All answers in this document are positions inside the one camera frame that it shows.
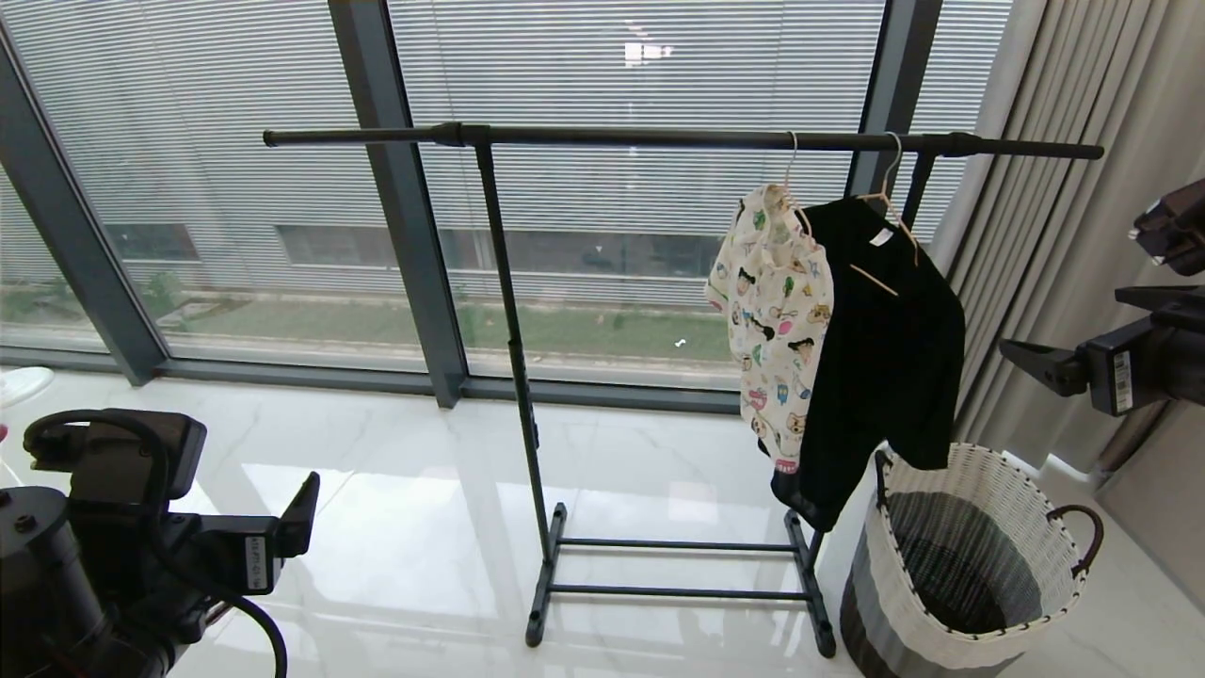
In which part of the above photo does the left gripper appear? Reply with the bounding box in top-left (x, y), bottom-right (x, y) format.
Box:
top-left (160, 471), bottom-right (321, 596)

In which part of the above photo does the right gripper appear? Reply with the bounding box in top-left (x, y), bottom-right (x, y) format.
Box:
top-left (998, 284), bottom-right (1205, 417)

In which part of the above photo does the black garment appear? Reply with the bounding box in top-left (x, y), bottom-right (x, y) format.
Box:
top-left (770, 196), bottom-right (968, 533)

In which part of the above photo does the pink clothes hanger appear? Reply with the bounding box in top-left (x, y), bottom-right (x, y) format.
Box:
top-left (847, 132), bottom-right (922, 298)
top-left (779, 132), bottom-right (812, 241)

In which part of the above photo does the cream printed garment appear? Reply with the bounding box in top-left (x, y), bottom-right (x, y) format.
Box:
top-left (706, 184), bottom-right (836, 475)

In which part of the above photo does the white laundry basket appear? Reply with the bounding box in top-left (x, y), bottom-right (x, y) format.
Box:
top-left (840, 443), bottom-right (1105, 678)

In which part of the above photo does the black clothes rack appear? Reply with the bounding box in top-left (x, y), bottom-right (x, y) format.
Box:
top-left (262, 122), bottom-right (1104, 660)

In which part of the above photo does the beige curtain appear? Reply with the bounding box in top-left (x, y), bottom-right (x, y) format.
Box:
top-left (927, 0), bottom-right (1205, 476)

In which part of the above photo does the window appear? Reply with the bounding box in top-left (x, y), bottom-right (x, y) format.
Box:
top-left (0, 0), bottom-right (1013, 415)

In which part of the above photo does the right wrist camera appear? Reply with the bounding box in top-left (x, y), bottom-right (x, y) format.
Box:
top-left (1130, 179), bottom-right (1205, 277)

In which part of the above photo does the black cable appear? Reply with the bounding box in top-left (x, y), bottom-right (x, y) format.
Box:
top-left (24, 408), bottom-right (288, 678)

